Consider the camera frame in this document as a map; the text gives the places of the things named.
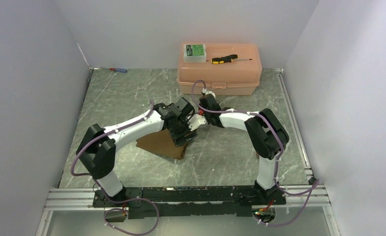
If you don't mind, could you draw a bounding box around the brown cloth napkin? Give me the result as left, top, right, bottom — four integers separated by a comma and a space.
136, 129, 187, 160

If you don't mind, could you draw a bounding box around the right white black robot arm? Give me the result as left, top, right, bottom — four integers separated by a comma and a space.
199, 93, 290, 204

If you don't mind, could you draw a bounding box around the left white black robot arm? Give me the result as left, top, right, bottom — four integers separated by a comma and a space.
76, 97, 196, 207

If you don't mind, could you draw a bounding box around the pink plastic storage box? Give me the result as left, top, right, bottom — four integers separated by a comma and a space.
177, 42, 263, 95

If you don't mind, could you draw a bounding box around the yellow black screwdriver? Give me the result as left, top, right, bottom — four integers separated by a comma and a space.
209, 54, 252, 64

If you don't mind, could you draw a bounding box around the green white small box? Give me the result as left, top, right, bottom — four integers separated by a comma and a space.
183, 44, 207, 63

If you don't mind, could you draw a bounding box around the blue red screwdriver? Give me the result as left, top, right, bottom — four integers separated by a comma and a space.
101, 67, 128, 73

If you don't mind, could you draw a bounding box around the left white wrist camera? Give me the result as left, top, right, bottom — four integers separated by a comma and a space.
187, 114, 208, 131

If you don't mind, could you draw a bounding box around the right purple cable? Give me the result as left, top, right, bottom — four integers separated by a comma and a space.
191, 80, 321, 228

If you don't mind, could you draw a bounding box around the aluminium frame rail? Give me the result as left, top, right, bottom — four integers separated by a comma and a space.
36, 185, 340, 236

